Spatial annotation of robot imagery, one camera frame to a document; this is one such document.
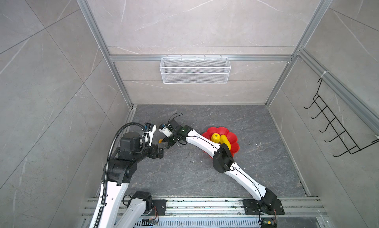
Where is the yellow fake lemon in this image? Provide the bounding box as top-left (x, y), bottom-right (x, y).
top-left (210, 133), bottom-right (221, 143)

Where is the yellow fake banana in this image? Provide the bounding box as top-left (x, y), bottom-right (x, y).
top-left (220, 134), bottom-right (232, 150)

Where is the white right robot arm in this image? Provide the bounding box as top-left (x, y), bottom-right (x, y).
top-left (159, 124), bottom-right (277, 215)

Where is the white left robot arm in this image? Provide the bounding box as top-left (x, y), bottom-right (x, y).
top-left (89, 132), bottom-right (164, 228)

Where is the red flower-shaped fruit bowl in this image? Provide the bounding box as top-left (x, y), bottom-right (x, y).
top-left (202, 127), bottom-right (240, 156)

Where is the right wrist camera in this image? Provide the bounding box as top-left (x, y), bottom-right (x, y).
top-left (159, 119), bottom-right (182, 138)

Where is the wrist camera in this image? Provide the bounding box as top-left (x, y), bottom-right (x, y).
top-left (159, 119), bottom-right (182, 138)
top-left (144, 123), bottom-right (157, 147)

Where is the black camera cable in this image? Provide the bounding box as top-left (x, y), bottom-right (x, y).
top-left (167, 112), bottom-right (184, 125)

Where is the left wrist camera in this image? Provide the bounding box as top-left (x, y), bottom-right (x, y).
top-left (144, 123), bottom-right (157, 147)

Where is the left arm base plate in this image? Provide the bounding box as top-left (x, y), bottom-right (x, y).
top-left (149, 199), bottom-right (167, 216)

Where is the white wire mesh basket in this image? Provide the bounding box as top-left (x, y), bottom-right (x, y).
top-left (159, 57), bottom-right (231, 84)

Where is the black corrugated cable conduit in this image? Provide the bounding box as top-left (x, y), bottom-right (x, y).
top-left (93, 122), bottom-right (146, 221)

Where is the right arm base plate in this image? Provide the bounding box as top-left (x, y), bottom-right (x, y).
top-left (242, 199), bottom-right (285, 215)

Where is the aluminium mounting rail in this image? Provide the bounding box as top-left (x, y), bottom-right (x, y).
top-left (79, 196), bottom-right (333, 228)

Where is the black wire hook rack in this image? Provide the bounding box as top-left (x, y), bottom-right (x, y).
top-left (304, 77), bottom-right (379, 158)

